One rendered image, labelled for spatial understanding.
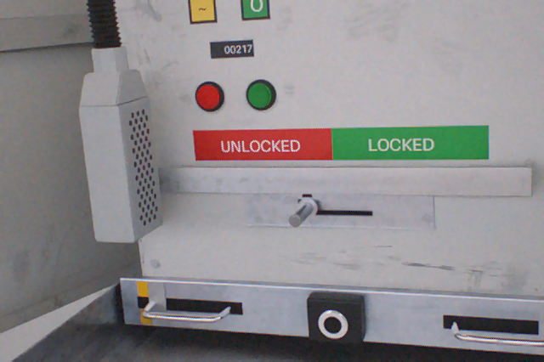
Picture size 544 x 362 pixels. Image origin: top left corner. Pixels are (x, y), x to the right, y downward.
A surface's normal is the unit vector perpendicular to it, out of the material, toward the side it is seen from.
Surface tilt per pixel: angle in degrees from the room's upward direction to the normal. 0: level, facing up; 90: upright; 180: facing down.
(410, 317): 90
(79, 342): 90
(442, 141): 90
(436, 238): 90
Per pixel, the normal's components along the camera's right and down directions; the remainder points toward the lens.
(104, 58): 0.08, 0.22
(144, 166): 0.95, 0.00
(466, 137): -0.30, 0.23
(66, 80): 0.80, 0.08
